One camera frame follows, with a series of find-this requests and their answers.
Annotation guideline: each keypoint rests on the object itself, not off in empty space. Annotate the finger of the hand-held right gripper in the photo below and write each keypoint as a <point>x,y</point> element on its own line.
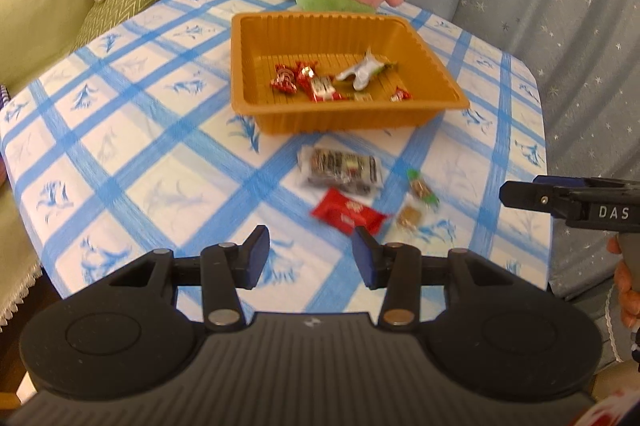
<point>535,201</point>
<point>590,183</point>

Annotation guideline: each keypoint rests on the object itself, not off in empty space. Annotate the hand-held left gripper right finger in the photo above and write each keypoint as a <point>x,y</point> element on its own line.
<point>367,262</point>

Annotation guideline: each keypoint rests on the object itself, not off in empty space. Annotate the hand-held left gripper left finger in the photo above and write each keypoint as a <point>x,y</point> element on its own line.
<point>257,256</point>

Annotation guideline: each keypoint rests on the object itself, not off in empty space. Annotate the plain red snack packet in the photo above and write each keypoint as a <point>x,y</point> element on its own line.
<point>347,211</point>

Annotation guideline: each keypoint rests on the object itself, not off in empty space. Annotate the small red twisted candy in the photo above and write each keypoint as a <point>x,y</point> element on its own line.
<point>284,80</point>

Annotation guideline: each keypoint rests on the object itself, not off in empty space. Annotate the red snack packet white label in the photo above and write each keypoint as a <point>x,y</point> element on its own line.
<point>320,88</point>

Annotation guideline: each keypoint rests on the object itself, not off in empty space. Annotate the silver snack wrapper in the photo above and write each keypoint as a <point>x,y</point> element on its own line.
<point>362,71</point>

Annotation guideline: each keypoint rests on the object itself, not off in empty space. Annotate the yellow plastic tray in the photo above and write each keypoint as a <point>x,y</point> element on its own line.
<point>320,36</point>

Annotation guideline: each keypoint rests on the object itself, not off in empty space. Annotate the person's right hand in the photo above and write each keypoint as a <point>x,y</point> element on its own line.
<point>625,301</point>

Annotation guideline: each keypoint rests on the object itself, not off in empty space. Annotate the brown wrapped candy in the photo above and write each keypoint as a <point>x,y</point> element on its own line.
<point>409,217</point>

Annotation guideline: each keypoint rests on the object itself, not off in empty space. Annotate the green-ended wrapped candy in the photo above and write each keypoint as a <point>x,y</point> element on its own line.
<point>422,190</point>

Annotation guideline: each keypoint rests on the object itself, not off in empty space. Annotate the clear packet of dark snack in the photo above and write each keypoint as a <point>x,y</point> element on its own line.
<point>340,168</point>

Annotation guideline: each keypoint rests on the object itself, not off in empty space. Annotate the blue checked tablecloth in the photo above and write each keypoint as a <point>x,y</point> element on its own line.
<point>150,131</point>

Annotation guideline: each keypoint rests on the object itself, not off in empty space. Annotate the green lace-trimmed cloth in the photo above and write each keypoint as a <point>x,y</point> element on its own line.
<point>15,251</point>

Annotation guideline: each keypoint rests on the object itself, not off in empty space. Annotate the green patterned cushion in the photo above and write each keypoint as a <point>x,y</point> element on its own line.
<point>125,1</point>

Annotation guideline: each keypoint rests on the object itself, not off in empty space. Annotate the green sofa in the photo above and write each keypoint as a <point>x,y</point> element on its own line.
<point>40,16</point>

